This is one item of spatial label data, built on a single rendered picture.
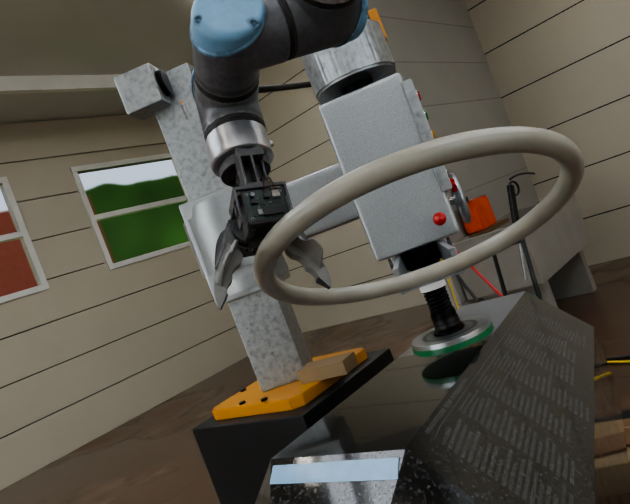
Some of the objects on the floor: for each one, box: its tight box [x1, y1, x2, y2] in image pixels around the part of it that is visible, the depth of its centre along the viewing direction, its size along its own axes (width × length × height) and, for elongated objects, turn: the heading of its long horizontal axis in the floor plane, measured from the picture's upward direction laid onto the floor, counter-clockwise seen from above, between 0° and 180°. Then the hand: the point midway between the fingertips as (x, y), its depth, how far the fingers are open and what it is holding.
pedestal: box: [192, 348, 394, 504], centre depth 222 cm, size 66×66×74 cm
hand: (276, 302), depth 73 cm, fingers open, 14 cm apart
